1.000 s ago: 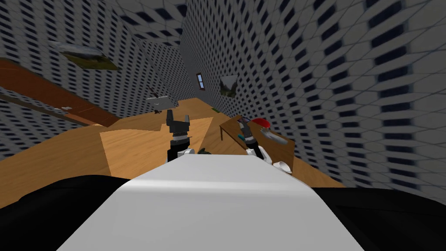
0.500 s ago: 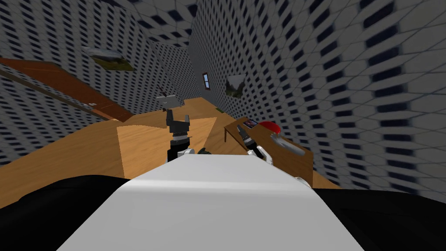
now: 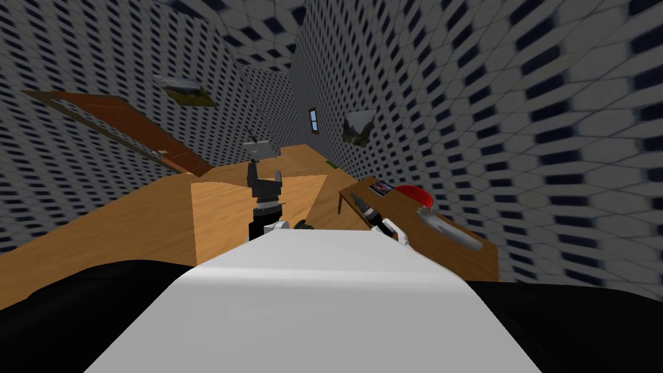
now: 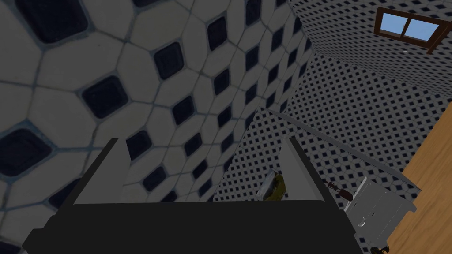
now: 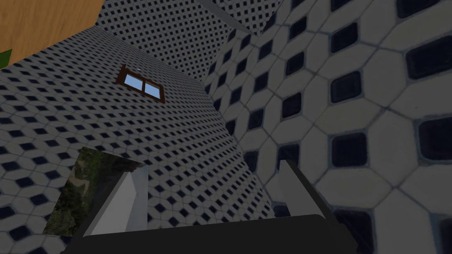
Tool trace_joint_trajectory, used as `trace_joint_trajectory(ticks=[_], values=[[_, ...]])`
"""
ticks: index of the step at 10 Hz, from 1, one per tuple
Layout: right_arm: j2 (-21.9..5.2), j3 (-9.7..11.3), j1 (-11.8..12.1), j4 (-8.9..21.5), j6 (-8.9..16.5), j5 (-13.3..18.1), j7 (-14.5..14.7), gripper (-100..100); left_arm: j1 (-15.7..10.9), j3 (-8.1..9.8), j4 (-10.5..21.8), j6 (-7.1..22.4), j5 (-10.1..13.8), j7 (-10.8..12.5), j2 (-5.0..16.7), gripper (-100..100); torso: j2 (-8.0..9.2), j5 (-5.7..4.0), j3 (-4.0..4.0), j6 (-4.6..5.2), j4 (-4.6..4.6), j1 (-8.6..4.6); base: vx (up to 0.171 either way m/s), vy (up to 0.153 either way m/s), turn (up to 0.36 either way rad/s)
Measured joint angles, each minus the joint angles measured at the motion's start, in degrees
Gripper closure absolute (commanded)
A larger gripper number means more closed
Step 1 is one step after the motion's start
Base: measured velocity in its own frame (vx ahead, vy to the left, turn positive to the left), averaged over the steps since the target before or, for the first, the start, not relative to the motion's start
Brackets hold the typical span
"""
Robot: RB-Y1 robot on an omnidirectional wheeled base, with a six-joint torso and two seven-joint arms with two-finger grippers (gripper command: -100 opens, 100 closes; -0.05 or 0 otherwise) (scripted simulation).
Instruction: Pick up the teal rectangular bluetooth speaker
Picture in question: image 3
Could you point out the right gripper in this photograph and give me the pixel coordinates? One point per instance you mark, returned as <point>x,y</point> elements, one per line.
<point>363,206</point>

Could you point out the light wooden table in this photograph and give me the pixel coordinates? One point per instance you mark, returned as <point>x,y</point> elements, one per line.
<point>222,217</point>

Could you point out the small brown-framed window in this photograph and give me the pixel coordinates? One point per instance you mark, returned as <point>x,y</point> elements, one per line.
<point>313,120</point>

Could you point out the pale grey box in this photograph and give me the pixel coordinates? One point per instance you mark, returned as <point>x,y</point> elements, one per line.
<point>261,149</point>

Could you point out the landscape picture, green and grey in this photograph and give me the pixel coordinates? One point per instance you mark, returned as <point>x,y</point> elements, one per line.
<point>189,92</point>

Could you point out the brown wooden desk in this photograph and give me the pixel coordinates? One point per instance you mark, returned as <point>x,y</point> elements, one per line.
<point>414,235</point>

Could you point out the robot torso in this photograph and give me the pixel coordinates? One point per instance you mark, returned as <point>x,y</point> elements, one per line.
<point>321,305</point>

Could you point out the red bowl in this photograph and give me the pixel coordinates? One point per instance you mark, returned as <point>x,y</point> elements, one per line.
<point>414,196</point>

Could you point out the grey elongated object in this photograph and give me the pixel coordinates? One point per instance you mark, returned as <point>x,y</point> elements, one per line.
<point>450,230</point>

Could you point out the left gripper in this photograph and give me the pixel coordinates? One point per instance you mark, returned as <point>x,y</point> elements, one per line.
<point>266,192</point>

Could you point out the brown wooden door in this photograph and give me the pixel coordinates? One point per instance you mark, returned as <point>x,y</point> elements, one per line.
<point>140,129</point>

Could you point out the landscape picture with pale sky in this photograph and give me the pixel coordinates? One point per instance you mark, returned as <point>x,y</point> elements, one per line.
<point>358,127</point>

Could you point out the dark book with colourful cover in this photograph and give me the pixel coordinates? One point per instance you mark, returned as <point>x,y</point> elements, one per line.
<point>381,188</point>

